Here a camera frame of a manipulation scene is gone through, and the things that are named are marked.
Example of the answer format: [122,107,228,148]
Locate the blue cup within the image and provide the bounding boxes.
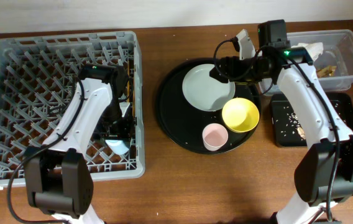
[105,139,129,155]

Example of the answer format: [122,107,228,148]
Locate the yellow bowl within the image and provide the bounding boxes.
[221,98,260,133]

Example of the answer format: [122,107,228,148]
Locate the white tissue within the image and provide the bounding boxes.
[297,42,324,61]

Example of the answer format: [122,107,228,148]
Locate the food scraps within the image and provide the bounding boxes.
[289,112,306,141]

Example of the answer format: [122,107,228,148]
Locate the gold snack wrapper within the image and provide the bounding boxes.
[316,65,337,78]

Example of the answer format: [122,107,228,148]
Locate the pink cup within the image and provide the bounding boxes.
[202,123,229,151]

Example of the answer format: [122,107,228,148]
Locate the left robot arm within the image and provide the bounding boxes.
[23,63,132,223]

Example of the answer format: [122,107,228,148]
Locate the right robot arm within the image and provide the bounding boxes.
[209,45,353,224]

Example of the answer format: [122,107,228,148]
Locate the grey dishwasher rack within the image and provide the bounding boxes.
[0,31,145,190]

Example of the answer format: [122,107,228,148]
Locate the grey plate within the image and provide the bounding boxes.
[182,63,236,111]

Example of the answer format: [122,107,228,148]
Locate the black rectangular bin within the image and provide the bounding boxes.
[270,93,353,147]

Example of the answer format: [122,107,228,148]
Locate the clear plastic bin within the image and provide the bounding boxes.
[257,29,353,94]

